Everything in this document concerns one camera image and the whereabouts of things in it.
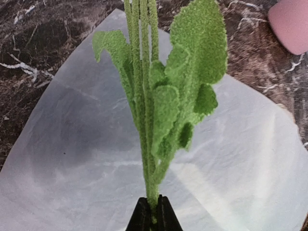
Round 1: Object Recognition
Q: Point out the white translucent wrapping paper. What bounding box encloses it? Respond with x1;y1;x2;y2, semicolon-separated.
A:
0;36;308;231

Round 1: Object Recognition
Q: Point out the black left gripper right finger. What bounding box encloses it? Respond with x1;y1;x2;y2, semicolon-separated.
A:
157;195;183;231

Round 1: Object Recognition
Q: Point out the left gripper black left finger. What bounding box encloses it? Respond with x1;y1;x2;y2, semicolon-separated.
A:
126;197;151;231

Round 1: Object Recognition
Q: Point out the pink tall vase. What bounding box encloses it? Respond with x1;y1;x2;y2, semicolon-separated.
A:
268;0;308;55

